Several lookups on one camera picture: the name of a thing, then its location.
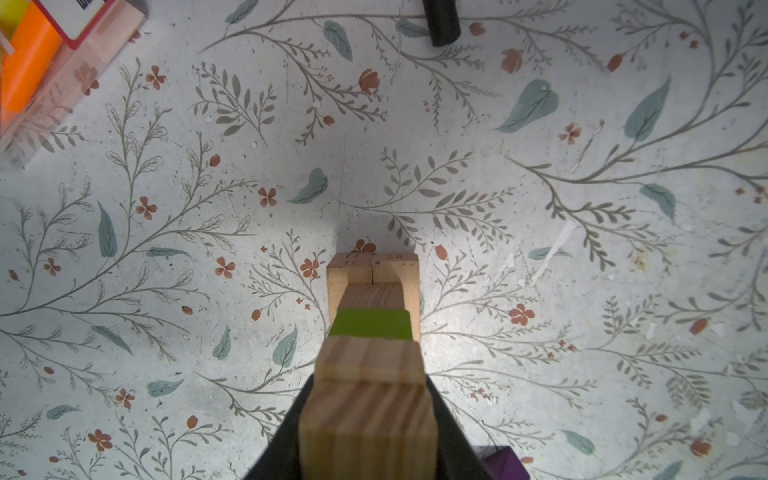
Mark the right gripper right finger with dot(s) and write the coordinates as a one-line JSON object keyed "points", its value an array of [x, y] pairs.
{"points": [[456, 459]]}

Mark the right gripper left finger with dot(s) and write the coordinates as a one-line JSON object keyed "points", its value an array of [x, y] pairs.
{"points": [[280, 460]]}

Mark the purple block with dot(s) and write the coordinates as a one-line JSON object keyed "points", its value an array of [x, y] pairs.
{"points": [[503, 464]]}

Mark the ridged wood block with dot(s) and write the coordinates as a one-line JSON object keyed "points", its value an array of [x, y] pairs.
{"points": [[367, 359], [368, 430]]}

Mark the green block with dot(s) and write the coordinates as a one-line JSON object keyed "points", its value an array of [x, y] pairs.
{"points": [[389, 324]]}

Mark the wood block numbered 72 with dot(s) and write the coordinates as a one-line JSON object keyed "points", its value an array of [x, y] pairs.
{"points": [[343, 270]]}

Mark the black marker pen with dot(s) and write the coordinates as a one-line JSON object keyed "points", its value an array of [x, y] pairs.
{"points": [[442, 21]]}

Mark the colourful crayon box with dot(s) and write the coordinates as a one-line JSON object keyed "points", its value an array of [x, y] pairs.
{"points": [[52, 55]]}

